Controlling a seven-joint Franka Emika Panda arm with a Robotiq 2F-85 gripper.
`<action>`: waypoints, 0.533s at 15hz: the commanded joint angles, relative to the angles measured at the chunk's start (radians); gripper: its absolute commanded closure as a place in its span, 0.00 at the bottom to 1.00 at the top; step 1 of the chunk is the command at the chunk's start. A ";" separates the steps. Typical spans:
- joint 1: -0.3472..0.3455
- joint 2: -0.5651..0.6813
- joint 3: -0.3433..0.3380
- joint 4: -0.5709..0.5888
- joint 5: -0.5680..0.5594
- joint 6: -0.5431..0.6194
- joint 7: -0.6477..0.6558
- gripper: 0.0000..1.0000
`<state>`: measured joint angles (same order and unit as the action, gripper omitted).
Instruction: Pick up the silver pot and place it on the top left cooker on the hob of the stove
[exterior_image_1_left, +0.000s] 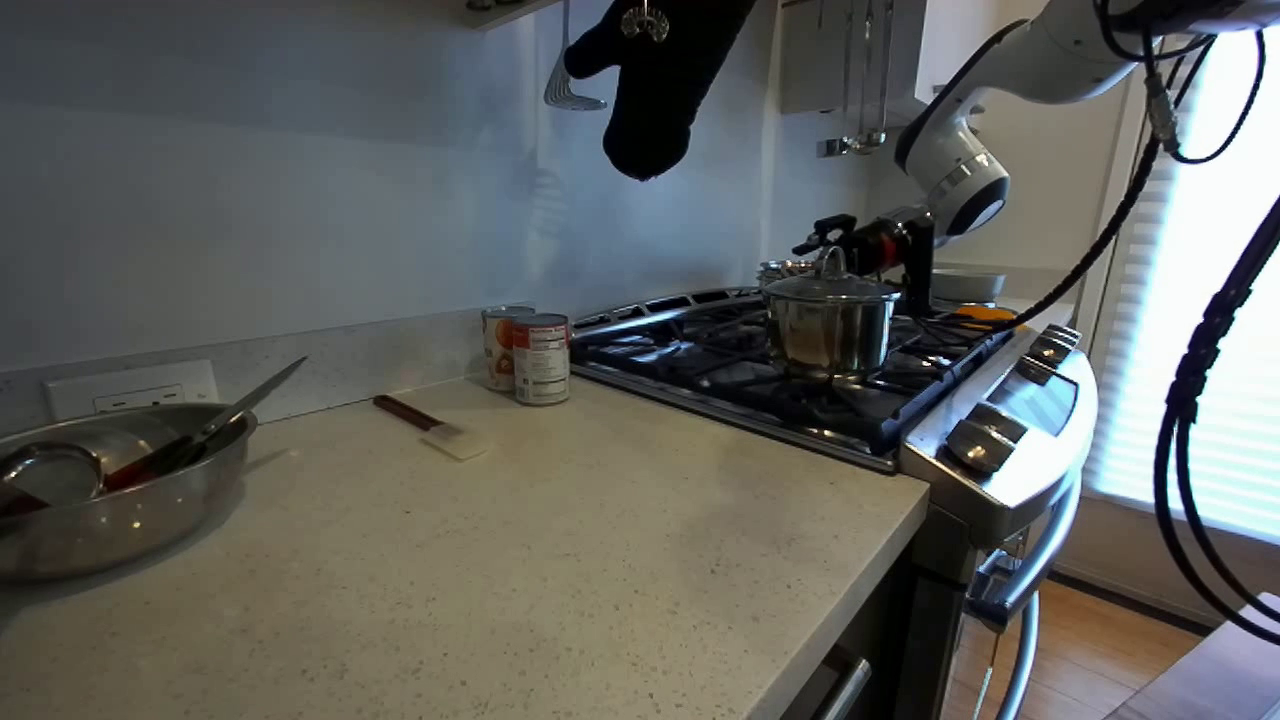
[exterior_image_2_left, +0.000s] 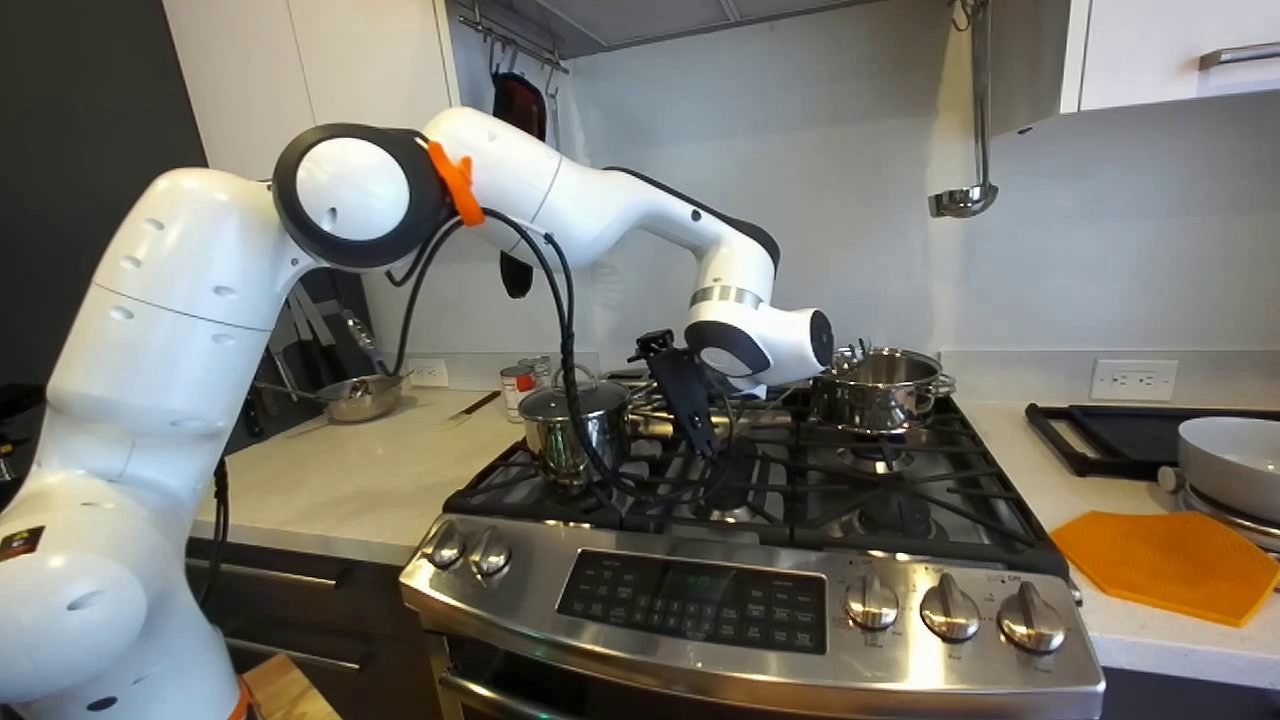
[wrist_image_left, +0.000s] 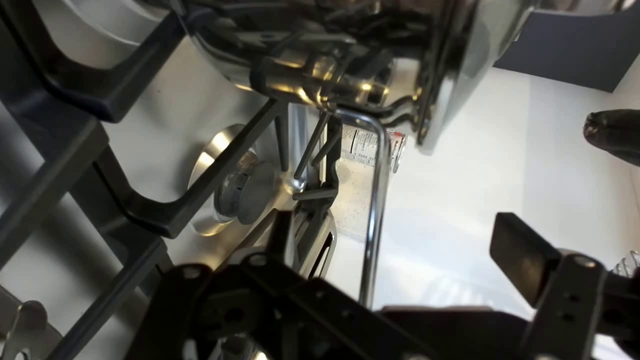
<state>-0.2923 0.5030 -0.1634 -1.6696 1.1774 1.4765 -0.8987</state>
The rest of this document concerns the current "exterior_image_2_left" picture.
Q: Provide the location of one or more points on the stainless steel stove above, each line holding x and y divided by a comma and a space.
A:
533, 616

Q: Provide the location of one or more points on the hanging steel ladle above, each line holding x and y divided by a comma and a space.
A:
972, 22

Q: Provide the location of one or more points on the dark lower cabinet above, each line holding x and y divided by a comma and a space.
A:
337, 622

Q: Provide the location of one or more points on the black cast iron grate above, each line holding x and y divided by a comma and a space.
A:
787, 472

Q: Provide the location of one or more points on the orange silicone mat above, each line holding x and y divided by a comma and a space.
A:
1178, 560

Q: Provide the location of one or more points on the grey frying pan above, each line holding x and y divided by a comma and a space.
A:
1235, 463

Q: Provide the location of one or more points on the small steel bowl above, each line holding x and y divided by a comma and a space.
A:
362, 398

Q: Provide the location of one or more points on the silver pot with handles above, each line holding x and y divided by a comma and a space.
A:
883, 391

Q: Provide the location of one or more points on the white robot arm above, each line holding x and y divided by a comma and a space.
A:
96, 616

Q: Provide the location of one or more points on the white wall outlet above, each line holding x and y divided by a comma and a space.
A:
1132, 378

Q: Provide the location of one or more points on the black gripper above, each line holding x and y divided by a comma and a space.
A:
686, 385

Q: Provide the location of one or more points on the black tray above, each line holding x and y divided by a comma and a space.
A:
1111, 436

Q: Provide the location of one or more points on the glass lidded steel pot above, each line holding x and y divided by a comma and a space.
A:
574, 428

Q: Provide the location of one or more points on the white upper cabinet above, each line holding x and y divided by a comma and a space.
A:
1129, 55

